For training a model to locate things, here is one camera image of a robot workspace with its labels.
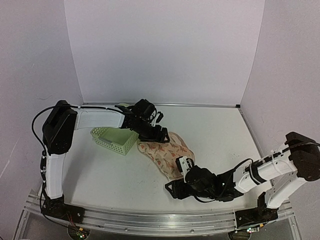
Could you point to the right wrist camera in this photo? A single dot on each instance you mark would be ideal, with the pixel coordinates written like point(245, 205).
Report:
point(184, 165)

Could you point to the green plastic basket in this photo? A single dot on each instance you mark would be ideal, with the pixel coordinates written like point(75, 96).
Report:
point(115, 139)

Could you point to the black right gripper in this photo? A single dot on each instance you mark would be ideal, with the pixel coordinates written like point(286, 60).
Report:
point(179, 193)

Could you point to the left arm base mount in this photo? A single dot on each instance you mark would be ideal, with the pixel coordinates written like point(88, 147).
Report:
point(57, 208)

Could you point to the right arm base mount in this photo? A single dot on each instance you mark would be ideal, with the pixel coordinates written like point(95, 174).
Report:
point(261, 214)

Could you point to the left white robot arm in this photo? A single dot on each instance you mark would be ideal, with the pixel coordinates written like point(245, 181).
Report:
point(64, 119)

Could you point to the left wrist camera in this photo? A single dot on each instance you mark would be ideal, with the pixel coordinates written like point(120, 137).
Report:
point(156, 117)

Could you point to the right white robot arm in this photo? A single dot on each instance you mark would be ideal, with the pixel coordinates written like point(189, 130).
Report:
point(297, 162)

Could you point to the aluminium front rail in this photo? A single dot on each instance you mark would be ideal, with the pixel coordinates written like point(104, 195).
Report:
point(156, 214)

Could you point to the floral mesh laundry bag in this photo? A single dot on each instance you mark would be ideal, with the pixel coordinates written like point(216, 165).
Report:
point(164, 155)

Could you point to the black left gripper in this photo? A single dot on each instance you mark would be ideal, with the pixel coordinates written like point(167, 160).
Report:
point(156, 137)

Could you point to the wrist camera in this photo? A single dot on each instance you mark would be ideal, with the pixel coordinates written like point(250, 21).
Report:
point(156, 117)
point(184, 165)

